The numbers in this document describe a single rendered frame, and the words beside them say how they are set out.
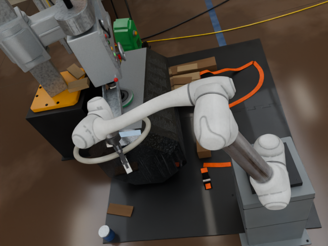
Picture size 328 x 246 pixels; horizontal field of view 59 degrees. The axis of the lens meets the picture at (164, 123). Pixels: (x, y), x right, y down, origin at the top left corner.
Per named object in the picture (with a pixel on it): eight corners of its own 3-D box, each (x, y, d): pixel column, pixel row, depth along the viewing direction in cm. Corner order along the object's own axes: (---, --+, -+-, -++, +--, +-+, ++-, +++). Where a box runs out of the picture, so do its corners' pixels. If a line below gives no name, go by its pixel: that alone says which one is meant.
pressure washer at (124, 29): (129, 49, 433) (105, -6, 368) (150, 48, 420) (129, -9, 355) (120, 65, 413) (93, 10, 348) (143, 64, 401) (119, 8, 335)
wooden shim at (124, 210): (107, 213, 273) (106, 213, 271) (110, 203, 278) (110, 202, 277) (131, 217, 264) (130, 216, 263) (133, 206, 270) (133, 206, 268)
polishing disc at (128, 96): (136, 99, 233) (135, 98, 232) (112, 111, 232) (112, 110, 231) (128, 84, 247) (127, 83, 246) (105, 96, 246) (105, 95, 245)
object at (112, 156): (82, 132, 197) (80, 128, 196) (150, 109, 194) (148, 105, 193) (66, 175, 153) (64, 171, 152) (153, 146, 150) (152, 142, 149)
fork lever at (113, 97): (98, 67, 241) (95, 62, 238) (120, 59, 240) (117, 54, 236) (102, 127, 195) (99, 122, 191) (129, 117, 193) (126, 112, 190)
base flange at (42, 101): (31, 113, 278) (28, 110, 275) (45, 78, 309) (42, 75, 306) (77, 104, 268) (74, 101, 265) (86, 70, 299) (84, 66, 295)
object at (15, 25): (12, 75, 251) (-23, 36, 220) (25, 51, 272) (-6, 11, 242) (47, 68, 243) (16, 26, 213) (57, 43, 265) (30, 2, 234)
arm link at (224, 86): (188, 74, 123) (186, 98, 115) (230, 63, 116) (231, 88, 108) (198, 94, 132) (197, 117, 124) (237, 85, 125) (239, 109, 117)
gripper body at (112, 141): (119, 134, 145) (127, 149, 149) (116, 128, 152) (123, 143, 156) (106, 141, 143) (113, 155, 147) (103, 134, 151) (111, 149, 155)
